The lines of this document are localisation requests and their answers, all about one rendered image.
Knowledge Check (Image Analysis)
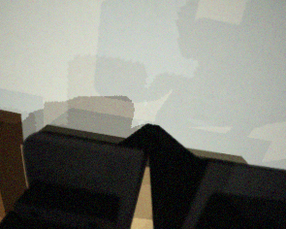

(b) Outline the brown square block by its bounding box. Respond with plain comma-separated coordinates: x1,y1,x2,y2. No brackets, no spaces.
0,110,27,222

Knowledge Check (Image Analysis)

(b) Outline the tan rectangular block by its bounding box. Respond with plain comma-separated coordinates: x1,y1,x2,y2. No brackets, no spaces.
20,125,248,229

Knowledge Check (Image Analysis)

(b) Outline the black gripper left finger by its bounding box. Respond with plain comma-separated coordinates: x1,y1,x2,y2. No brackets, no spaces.
22,123,154,229

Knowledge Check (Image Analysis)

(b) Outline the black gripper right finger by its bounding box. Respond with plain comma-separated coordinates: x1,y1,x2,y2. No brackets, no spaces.
148,124,286,229

